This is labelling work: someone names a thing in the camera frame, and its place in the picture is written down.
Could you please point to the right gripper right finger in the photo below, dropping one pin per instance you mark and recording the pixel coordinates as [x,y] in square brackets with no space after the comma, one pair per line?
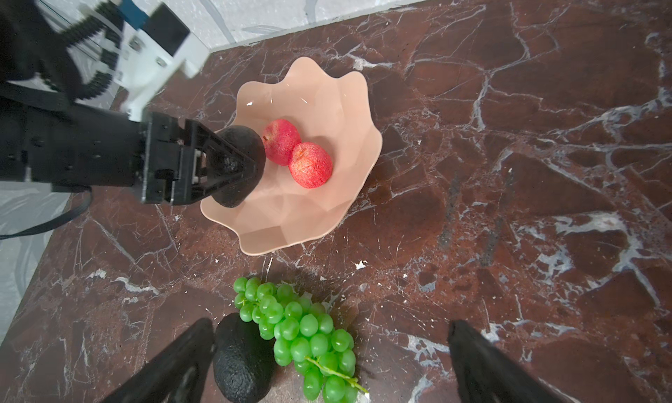
[485,374]

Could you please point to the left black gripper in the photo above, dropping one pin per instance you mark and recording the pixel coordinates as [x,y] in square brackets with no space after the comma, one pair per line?
[86,146]

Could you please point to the red apple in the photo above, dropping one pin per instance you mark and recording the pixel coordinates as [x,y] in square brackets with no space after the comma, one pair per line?
[311,166]
[280,137]

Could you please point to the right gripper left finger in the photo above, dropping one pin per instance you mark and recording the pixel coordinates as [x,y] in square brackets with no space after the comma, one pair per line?
[177,374]

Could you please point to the pink scalloped fruit bowl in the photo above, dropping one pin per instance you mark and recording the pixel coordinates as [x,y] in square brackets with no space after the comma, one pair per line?
[333,112]

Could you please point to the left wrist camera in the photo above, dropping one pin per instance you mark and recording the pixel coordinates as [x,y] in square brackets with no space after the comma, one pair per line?
[160,46]

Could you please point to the dark avocado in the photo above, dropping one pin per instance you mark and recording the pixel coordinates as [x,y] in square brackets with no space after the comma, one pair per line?
[244,169]
[243,363]

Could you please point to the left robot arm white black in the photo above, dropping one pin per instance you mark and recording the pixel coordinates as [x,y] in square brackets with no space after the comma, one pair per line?
[53,70]

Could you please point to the green grape bunch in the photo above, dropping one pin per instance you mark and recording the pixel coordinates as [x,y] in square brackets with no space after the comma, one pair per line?
[303,335]

